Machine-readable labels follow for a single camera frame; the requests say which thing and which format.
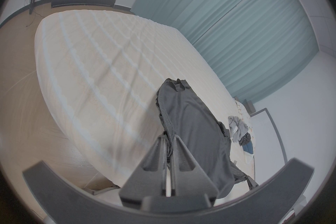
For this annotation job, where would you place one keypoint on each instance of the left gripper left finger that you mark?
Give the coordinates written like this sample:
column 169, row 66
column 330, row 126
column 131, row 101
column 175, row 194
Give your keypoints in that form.
column 149, row 173

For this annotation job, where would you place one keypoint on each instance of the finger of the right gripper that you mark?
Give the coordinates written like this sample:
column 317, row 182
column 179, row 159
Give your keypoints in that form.
column 252, row 184

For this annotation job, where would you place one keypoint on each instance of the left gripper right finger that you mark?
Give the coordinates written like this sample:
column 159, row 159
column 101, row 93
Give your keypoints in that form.
column 189, row 173

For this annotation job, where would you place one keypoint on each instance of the black T-shirt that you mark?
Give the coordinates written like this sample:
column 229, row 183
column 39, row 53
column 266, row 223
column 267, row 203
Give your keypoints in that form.
column 194, row 125

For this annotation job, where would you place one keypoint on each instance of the bed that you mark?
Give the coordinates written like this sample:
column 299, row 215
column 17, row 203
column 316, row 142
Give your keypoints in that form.
column 105, row 73

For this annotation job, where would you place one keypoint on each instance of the white garment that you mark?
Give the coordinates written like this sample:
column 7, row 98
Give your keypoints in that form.
column 249, row 157

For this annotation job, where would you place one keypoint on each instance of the blue garment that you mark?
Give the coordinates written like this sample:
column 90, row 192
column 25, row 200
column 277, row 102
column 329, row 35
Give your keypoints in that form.
column 248, row 148

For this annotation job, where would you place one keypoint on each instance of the black shiny garment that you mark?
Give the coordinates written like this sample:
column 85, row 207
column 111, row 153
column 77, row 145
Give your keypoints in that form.
column 245, row 139

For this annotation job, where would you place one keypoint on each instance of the grey garment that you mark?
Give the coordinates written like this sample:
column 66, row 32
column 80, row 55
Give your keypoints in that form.
column 237, row 127

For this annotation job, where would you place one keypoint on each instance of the white printed pillow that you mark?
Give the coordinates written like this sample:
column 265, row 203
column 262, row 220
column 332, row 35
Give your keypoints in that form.
column 242, row 112

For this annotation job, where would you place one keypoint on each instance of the blue-green curtain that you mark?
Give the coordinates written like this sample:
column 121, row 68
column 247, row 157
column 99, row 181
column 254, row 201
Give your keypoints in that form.
column 236, row 20

